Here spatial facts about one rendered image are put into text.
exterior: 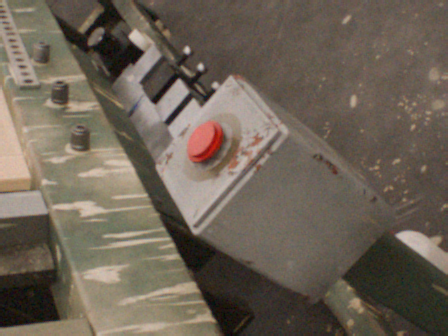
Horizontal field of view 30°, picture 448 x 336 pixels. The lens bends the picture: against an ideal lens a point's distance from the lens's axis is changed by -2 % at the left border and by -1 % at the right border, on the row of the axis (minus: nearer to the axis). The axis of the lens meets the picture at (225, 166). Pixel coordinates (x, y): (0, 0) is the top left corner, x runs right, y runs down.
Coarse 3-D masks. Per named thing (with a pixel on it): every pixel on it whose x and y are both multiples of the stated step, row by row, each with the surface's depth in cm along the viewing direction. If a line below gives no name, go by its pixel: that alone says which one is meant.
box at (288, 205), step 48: (240, 96) 76; (240, 144) 73; (288, 144) 70; (192, 192) 74; (240, 192) 71; (288, 192) 73; (336, 192) 75; (240, 240) 74; (288, 240) 76; (336, 240) 78; (288, 288) 79
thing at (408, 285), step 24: (384, 240) 85; (360, 264) 85; (384, 264) 87; (408, 264) 88; (432, 264) 97; (360, 288) 87; (384, 288) 88; (408, 288) 90; (432, 288) 91; (408, 312) 92; (432, 312) 94
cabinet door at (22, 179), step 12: (0, 96) 123; (0, 108) 120; (0, 120) 117; (0, 132) 114; (12, 132) 115; (0, 144) 111; (12, 144) 112; (0, 156) 109; (12, 156) 109; (0, 168) 106; (12, 168) 107; (24, 168) 107; (0, 180) 104; (12, 180) 105; (24, 180) 105
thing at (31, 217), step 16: (32, 192) 99; (0, 208) 95; (16, 208) 95; (32, 208) 96; (0, 224) 94; (16, 224) 95; (32, 224) 95; (0, 240) 95; (16, 240) 96; (32, 240) 96
